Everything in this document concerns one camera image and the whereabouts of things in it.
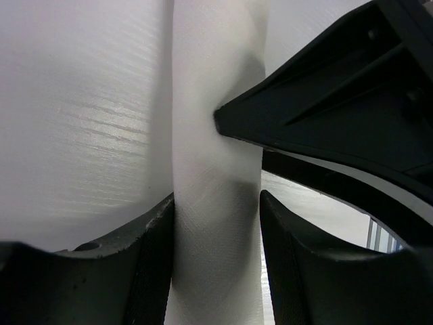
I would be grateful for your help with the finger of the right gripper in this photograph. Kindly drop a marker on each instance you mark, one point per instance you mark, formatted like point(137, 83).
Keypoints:
point(398, 218)
point(359, 94)

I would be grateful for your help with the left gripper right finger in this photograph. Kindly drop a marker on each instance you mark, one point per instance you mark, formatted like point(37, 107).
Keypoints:
point(317, 278)

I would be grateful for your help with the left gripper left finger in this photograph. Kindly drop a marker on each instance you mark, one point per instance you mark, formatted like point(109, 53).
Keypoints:
point(120, 278)

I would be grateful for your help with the white cloth napkin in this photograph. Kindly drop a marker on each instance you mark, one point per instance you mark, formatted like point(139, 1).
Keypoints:
point(218, 53)

